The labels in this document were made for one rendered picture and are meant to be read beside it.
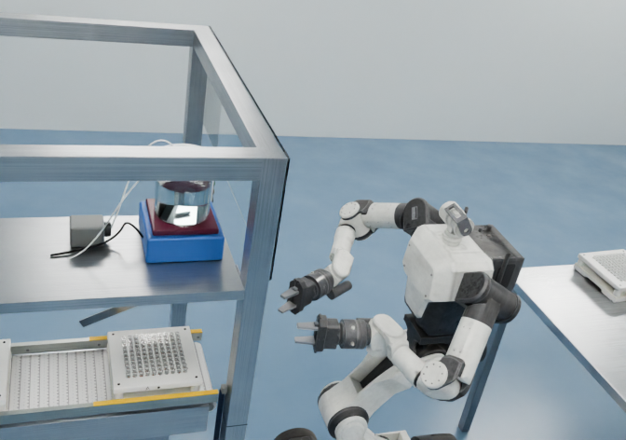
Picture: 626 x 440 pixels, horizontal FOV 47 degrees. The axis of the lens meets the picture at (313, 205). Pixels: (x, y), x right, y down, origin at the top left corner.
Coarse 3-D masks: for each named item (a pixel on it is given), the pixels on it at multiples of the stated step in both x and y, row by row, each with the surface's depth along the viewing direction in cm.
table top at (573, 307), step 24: (528, 288) 281; (552, 288) 284; (576, 288) 286; (600, 288) 289; (552, 312) 269; (576, 312) 271; (600, 312) 274; (624, 312) 276; (576, 336) 258; (600, 336) 260; (624, 336) 263; (600, 360) 248; (624, 360) 250; (600, 384) 241; (624, 384) 238; (624, 408) 231
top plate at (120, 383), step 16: (112, 336) 215; (144, 336) 217; (112, 352) 209; (128, 352) 210; (192, 352) 214; (112, 368) 203; (192, 368) 208; (112, 384) 200; (128, 384) 199; (144, 384) 200; (160, 384) 201; (176, 384) 203; (192, 384) 204
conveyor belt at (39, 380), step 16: (64, 352) 216; (80, 352) 217; (96, 352) 218; (16, 368) 208; (32, 368) 209; (48, 368) 210; (64, 368) 211; (80, 368) 212; (96, 368) 213; (16, 384) 202; (32, 384) 203; (48, 384) 204; (64, 384) 205; (80, 384) 206; (96, 384) 207; (208, 384) 214; (16, 400) 197; (32, 400) 198; (48, 400) 199; (64, 400) 200; (80, 400) 201; (96, 400) 202
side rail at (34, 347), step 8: (192, 336) 228; (200, 336) 229; (16, 344) 211; (24, 344) 212; (32, 344) 212; (40, 344) 213; (48, 344) 214; (56, 344) 214; (64, 344) 215; (72, 344) 216; (80, 344) 217; (88, 344) 218; (96, 344) 219; (104, 344) 220; (16, 352) 212; (24, 352) 212; (32, 352) 213
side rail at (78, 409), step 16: (160, 400) 201; (176, 400) 203; (192, 400) 205; (208, 400) 206; (0, 416) 187; (16, 416) 189; (32, 416) 191; (48, 416) 192; (64, 416) 194; (80, 416) 195
